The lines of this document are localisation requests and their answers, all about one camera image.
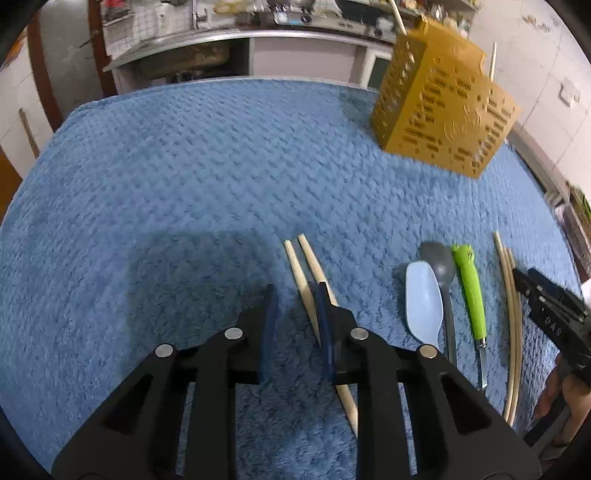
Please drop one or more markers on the yellow perforated utensil holder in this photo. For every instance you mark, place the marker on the yellow perforated utensil holder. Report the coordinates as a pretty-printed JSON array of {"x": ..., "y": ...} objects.
[{"x": 437, "y": 105}]

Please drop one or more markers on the chopstick in holder left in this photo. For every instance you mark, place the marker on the chopstick in holder left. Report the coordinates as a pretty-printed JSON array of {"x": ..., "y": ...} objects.
[{"x": 397, "y": 17}]

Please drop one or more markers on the white wall switch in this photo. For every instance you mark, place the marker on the white wall switch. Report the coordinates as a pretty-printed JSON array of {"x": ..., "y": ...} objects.
[{"x": 569, "y": 93}]

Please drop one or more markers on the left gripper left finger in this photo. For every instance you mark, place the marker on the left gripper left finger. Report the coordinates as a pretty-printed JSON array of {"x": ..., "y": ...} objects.
[{"x": 134, "y": 433}]

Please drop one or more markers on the green handled knife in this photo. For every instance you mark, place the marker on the green handled knife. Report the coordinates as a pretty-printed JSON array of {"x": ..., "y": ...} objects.
[{"x": 464, "y": 258}]

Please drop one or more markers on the blue textured towel mat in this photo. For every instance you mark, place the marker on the blue textured towel mat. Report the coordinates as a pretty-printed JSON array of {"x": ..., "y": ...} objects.
[{"x": 159, "y": 215}]

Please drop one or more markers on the steel gas stove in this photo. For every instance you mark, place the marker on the steel gas stove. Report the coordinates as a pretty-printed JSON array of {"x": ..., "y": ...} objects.
[{"x": 284, "y": 15}]

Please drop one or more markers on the brown wooden door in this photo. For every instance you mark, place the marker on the brown wooden door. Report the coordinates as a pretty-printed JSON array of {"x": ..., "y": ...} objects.
[{"x": 67, "y": 52}]

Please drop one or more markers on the chopstick in holder right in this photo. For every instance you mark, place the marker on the chopstick in holder right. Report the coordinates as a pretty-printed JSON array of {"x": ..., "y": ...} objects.
[{"x": 492, "y": 62}]

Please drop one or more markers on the grey plastic spoon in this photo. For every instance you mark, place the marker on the grey plastic spoon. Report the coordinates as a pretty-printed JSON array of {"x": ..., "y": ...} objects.
[{"x": 440, "y": 258}]

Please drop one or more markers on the kitchen counter cabinets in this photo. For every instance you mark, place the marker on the kitchen counter cabinets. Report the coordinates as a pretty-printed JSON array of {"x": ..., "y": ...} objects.
[{"x": 330, "y": 49}]

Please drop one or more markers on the chopstick in holder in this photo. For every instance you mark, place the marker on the chopstick in holder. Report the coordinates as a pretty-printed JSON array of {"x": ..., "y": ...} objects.
[
  {"x": 492, "y": 62},
  {"x": 397, "y": 17}
]

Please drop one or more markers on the light blue plastic spoon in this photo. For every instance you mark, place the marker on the light blue plastic spoon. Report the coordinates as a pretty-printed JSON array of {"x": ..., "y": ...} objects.
[{"x": 424, "y": 304}]

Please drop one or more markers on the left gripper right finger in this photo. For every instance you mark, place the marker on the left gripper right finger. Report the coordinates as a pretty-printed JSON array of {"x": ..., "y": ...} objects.
[{"x": 419, "y": 417}]

